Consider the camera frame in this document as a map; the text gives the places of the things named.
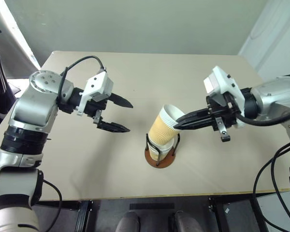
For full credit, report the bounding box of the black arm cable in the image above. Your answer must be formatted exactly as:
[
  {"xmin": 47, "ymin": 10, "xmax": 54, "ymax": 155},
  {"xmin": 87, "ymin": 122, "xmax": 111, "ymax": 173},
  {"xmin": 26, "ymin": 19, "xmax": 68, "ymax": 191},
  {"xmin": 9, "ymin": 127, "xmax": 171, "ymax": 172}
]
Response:
[
  {"xmin": 253, "ymin": 142, "xmax": 290, "ymax": 232},
  {"xmin": 272, "ymin": 146, "xmax": 290, "ymax": 225},
  {"xmin": 42, "ymin": 179, "xmax": 63, "ymax": 219}
]

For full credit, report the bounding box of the dark grey rounded shape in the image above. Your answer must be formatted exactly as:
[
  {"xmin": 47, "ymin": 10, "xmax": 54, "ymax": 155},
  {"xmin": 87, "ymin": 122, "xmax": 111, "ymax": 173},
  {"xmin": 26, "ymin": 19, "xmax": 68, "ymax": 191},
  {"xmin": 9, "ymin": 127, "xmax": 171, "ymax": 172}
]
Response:
[
  {"xmin": 115, "ymin": 211, "xmax": 140, "ymax": 232},
  {"xmin": 169, "ymin": 210, "xmax": 203, "ymax": 232}
]

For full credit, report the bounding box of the black metal table leg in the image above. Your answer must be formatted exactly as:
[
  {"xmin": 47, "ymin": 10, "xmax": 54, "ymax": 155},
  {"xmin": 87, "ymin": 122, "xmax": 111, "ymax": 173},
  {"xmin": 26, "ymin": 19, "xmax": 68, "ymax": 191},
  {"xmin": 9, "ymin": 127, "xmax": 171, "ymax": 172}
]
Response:
[
  {"xmin": 74, "ymin": 200, "xmax": 94, "ymax": 232},
  {"xmin": 208, "ymin": 197, "xmax": 227, "ymax": 232}
]

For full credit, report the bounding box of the white leaning board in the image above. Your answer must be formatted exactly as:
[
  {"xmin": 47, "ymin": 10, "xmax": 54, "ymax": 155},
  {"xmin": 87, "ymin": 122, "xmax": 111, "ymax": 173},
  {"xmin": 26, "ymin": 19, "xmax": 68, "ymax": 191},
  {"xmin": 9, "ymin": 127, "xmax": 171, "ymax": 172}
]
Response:
[{"xmin": 0, "ymin": 0, "xmax": 42, "ymax": 79}]

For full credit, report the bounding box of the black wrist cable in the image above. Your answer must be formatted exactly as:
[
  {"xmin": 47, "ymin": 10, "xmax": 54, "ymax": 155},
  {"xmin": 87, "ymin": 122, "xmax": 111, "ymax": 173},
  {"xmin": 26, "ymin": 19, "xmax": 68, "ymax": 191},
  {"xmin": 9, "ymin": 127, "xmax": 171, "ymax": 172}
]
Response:
[
  {"xmin": 57, "ymin": 56, "xmax": 106, "ymax": 104},
  {"xmin": 235, "ymin": 106, "xmax": 290, "ymax": 127}
]

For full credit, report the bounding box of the wooden cup holder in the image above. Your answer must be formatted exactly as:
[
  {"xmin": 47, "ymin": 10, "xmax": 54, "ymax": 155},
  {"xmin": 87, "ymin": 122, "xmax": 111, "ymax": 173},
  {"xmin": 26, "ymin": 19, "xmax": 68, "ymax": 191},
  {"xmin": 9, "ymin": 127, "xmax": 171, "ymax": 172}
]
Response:
[{"xmin": 144, "ymin": 132, "xmax": 181, "ymax": 169}]

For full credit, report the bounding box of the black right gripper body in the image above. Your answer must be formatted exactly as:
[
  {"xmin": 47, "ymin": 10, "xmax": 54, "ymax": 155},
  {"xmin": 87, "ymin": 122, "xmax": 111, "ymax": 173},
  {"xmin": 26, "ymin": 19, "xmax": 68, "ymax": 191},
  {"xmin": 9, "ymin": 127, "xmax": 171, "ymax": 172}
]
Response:
[{"xmin": 206, "ymin": 93, "xmax": 242, "ymax": 143}]

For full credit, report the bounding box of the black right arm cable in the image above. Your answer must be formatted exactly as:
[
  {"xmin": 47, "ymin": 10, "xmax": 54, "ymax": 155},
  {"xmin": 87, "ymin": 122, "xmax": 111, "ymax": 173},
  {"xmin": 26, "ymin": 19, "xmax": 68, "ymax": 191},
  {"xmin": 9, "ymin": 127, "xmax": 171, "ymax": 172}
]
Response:
[
  {"xmin": 253, "ymin": 142, "xmax": 290, "ymax": 232},
  {"xmin": 272, "ymin": 146, "xmax": 290, "ymax": 225}
]

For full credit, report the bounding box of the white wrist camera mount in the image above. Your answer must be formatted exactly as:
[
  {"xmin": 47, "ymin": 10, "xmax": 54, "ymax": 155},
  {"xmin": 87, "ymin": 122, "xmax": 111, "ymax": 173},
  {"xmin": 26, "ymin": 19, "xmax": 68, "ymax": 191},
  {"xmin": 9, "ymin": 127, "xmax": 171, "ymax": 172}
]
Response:
[
  {"xmin": 203, "ymin": 65, "xmax": 246, "ymax": 128},
  {"xmin": 76, "ymin": 70, "xmax": 114, "ymax": 117}
]

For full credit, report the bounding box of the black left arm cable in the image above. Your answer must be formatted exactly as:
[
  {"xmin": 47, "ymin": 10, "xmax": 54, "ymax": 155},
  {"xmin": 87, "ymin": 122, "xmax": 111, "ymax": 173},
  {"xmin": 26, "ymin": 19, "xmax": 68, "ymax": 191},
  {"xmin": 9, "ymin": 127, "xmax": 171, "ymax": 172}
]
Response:
[{"xmin": 42, "ymin": 179, "xmax": 63, "ymax": 219}]

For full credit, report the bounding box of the tan ribbed paper cup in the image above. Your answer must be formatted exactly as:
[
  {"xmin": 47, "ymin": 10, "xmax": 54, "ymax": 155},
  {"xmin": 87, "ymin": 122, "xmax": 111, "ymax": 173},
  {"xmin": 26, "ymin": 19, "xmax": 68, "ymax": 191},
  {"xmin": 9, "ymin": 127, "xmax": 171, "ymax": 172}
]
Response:
[
  {"xmin": 148, "ymin": 104, "xmax": 187, "ymax": 149},
  {"xmin": 146, "ymin": 140, "xmax": 174, "ymax": 153},
  {"xmin": 147, "ymin": 149, "xmax": 172, "ymax": 161}
]

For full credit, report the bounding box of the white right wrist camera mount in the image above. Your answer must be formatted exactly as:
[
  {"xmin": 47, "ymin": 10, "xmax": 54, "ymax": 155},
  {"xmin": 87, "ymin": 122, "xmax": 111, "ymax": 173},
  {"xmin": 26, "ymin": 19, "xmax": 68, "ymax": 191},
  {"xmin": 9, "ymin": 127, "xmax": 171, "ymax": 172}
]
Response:
[{"xmin": 203, "ymin": 65, "xmax": 246, "ymax": 128}]

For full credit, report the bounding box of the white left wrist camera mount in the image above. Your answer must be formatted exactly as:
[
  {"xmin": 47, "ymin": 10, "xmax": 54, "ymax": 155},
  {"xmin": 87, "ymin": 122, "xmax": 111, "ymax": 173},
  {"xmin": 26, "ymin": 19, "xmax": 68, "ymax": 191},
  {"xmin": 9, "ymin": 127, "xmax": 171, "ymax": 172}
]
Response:
[{"xmin": 76, "ymin": 70, "xmax": 114, "ymax": 117}]

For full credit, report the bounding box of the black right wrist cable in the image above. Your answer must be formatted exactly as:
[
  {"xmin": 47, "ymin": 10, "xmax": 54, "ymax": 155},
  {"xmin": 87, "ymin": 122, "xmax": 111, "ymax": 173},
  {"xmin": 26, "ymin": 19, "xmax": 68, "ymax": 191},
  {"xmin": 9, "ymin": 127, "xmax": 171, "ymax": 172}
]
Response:
[{"xmin": 235, "ymin": 106, "xmax": 290, "ymax": 127}]

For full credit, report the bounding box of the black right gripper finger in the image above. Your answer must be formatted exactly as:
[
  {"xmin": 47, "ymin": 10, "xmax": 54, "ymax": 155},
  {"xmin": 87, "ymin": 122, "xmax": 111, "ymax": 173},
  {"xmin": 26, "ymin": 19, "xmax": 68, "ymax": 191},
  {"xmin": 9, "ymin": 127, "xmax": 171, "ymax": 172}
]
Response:
[
  {"xmin": 173, "ymin": 116, "xmax": 215, "ymax": 131},
  {"xmin": 176, "ymin": 108, "xmax": 212, "ymax": 126}
]

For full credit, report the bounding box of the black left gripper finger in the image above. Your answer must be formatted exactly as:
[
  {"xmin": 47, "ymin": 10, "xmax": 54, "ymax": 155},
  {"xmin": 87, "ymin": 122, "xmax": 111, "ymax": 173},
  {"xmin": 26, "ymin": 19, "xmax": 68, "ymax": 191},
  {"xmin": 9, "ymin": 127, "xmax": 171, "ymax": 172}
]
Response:
[
  {"xmin": 109, "ymin": 92, "xmax": 134, "ymax": 109},
  {"xmin": 96, "ymin": 120, "xmax": 131, "ymax": 133}
]

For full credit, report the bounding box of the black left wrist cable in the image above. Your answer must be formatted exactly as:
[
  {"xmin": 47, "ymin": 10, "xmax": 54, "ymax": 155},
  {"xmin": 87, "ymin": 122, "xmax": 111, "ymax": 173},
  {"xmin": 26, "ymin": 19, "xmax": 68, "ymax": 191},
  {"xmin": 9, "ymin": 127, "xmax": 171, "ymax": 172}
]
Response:
[{"xmin": 57, "ymin": 56, "xmax": 106, "ymax": 104}]

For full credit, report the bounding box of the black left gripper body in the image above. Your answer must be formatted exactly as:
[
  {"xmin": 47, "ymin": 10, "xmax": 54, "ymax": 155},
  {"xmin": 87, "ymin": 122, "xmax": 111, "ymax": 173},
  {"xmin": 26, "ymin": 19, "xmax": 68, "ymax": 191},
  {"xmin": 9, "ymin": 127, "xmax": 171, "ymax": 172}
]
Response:
[{"xmin": 83, "ymin": 96, "xmax": 109, "ymax": 125}]

